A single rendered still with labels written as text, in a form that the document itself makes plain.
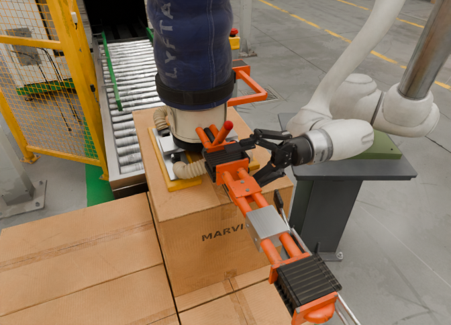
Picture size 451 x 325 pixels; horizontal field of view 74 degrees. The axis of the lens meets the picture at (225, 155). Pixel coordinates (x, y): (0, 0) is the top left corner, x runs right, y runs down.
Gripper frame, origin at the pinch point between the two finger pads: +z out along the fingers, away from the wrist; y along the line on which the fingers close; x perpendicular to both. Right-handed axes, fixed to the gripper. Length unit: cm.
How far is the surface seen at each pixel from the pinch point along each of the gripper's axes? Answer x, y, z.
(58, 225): 49, 53, 58
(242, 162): -1.6, -2.4, -1.9
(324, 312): -37.5, -1.1, 0.4
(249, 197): -9.7, 1.2, -0.1
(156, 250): 22, 53, 22
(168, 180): 13.6, 11.2, 14.1
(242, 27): 345, 70, -158
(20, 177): 133, 85, 94
